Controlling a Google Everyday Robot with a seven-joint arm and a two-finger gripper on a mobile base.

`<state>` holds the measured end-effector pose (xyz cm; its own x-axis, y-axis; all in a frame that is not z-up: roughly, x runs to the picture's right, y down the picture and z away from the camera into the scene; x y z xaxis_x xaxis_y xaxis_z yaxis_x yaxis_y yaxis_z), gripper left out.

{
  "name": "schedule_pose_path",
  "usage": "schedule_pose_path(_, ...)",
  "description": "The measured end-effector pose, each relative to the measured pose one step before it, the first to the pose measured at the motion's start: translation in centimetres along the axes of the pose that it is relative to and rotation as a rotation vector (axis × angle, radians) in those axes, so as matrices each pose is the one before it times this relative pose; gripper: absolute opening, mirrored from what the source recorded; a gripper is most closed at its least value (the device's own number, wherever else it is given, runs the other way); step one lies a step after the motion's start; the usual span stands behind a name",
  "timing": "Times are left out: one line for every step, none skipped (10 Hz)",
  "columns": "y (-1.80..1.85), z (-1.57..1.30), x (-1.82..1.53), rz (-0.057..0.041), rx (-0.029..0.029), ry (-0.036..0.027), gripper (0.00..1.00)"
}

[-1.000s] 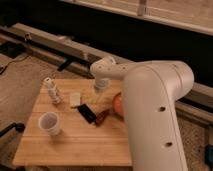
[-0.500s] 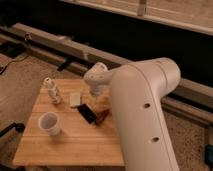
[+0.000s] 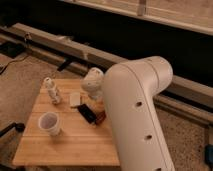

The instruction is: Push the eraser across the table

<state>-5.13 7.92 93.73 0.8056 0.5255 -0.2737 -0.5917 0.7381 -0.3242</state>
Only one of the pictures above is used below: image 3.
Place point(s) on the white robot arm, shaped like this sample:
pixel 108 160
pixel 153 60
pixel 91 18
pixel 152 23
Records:
pixel 127 90

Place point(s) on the long grey floor rail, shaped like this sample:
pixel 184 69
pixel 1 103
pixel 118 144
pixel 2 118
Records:
pixel 185 88

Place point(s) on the black eraser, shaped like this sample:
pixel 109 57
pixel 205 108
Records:
pixel 87 113

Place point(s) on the white square block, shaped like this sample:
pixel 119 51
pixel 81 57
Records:
pixel 75 99

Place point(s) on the wooden table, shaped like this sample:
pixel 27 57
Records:
pixel 78 144

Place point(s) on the white plastic cup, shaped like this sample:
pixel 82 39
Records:
pixel 49 122

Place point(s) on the black handle at left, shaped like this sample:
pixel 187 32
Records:
pixel 19 127

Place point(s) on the small white bottle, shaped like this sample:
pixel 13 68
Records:
pixel 52 90

